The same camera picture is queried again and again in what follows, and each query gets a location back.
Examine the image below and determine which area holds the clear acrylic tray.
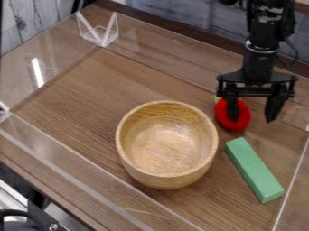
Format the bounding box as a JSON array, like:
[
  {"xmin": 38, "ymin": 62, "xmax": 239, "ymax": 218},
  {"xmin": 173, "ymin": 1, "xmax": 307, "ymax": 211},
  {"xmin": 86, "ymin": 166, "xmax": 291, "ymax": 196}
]
[{"xmin": 0, "ymin": 11, "xmax": 309, "ymax": 231}]

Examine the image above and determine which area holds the black metal stand base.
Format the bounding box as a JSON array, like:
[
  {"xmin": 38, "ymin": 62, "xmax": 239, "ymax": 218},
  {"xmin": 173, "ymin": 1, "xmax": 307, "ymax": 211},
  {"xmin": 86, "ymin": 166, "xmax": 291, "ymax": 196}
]
[{"xmin": 0, "ymin": 202, "xmax": 69, "ymax": 231}]

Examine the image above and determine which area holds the red plush strawberry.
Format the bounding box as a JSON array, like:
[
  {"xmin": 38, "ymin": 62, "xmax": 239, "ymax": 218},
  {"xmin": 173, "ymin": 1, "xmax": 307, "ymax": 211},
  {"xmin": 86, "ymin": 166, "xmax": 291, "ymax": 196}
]
[{"xmin": 215, "ymin": 97, "xmax": 251, "ymax": 131}]

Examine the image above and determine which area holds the light wooden bowl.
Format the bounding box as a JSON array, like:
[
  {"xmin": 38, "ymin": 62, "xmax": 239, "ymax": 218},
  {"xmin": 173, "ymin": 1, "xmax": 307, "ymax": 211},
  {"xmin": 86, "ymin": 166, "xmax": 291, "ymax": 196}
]
[{"xmin": 115, "ymin": 100, "xmax": 218, "ymax": 189}]

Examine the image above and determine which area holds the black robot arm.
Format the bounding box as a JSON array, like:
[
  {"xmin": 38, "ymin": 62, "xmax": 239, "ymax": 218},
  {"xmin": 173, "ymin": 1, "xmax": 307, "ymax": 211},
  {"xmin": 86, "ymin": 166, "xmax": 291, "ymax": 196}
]
[{"xmin": 216, "ymin": 0, "xmax": 299, "ymax": 122}]

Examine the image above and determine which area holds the green rectangular block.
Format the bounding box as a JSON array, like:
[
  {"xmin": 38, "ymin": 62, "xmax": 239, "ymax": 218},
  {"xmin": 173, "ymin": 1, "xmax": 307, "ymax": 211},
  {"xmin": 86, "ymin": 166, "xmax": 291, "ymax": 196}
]
[{"xmin": 224, "ymin": 137, "xmax": 284, "ymax": 203}]

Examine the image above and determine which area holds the clear acrylic corner bracket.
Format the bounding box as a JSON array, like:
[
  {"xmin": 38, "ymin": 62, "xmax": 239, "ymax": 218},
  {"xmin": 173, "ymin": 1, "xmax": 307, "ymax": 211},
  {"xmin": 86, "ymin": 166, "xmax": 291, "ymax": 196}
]
[{"xmin": 76, "ymin": 12, "xmax": 119, "ymax": 47}]

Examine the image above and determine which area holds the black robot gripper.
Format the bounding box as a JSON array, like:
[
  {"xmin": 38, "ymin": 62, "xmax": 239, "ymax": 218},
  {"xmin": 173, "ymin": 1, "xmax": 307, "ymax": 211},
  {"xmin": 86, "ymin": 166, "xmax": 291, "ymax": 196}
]
[{"xmin": 216, "ymin": 44, "xmax": 298, "ymax": 123}]

